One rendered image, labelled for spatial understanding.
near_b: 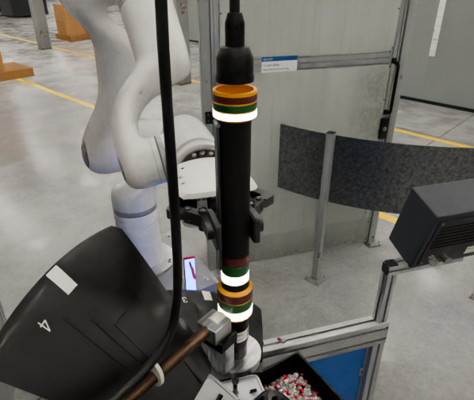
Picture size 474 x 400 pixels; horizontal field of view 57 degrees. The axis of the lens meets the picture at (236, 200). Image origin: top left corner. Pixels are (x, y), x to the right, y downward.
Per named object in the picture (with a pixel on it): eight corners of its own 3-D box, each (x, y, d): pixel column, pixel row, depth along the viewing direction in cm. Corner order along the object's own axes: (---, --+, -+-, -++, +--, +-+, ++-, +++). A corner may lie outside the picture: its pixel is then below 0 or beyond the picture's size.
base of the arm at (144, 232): (100, 257, 130) (90, 203, 122) (157, 236, 140) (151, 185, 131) (125, 290, 117) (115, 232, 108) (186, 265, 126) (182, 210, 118)
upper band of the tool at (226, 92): (238, 128, 40) (238, 97, 39) (204, 118, 43) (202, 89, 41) (264, 117, 43) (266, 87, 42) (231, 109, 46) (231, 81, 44)
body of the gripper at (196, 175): (236, 189, 66) (260, 225, 56) (168, 198, 63) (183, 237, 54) (235, 142, 62) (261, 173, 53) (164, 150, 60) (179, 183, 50)
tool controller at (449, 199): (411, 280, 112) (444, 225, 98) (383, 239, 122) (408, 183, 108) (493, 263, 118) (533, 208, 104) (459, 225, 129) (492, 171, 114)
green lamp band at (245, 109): (238, 117, 40) (238, 109, 39) (203, 108, 42) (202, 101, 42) (265, 105, 43) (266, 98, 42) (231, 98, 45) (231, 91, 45)
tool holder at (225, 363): (229, 398, 53) (229, 341, 49) (188, 369, 57) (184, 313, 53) (271, 354, 60) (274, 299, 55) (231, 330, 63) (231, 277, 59)
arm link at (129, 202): (108, 202, 122) (94, 121, 110) (170, 188, 129) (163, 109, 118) (119, 222, 112) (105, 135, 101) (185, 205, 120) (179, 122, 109)
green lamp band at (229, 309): (237, 318, 52) (237, 311, 51) (210, 303, 54) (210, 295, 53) (259, 299, 55) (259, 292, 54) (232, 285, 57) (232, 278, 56)
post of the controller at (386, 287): (377, 324, 120) (389, 267, 111) (371, 317, 123) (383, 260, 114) (387, 321, 121) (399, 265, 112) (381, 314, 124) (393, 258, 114)
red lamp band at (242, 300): (237, 310, 51) (237, 302, 50) (210, 295, 53) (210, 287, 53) (260, 291, 54) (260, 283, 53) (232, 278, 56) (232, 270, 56)
